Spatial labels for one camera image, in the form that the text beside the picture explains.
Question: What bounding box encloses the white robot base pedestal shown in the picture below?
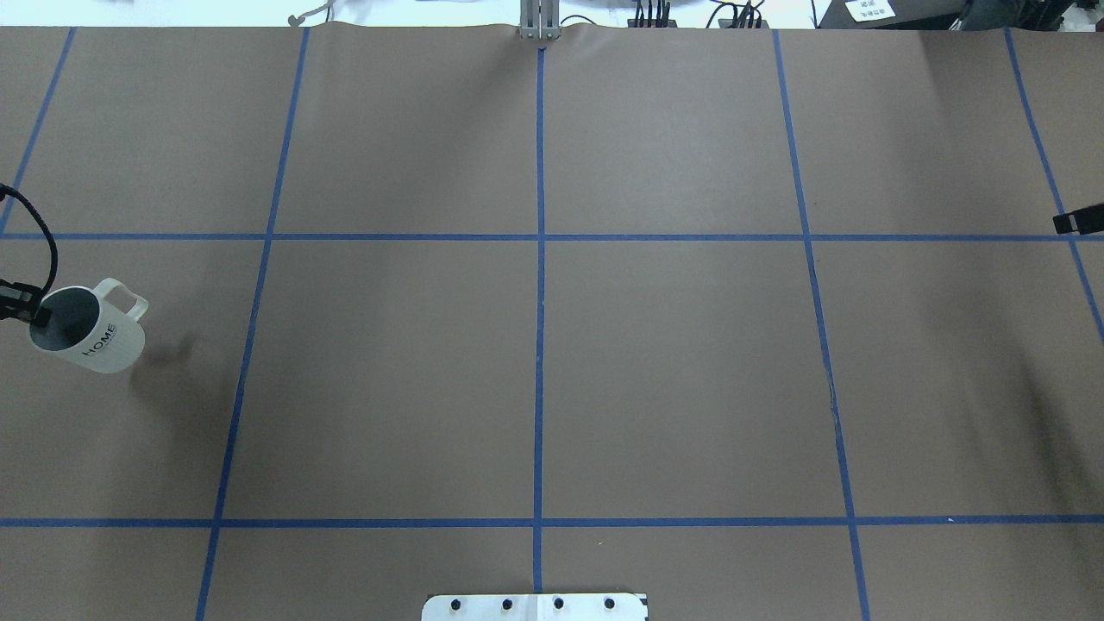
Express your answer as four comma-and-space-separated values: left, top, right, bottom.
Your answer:
421, 593, 649, 620

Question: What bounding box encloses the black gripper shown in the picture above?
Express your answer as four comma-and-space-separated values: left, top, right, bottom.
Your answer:
1, 280, 52, 327

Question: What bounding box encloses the aluminium frame post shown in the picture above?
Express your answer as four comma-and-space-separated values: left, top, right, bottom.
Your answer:
519, 0, 561, 41

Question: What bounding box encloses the white plastic mug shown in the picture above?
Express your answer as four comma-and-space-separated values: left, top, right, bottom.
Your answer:
28, 278, 149, 373

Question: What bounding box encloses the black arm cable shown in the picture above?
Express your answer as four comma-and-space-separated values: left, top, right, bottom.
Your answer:
0, 185, 60, 298

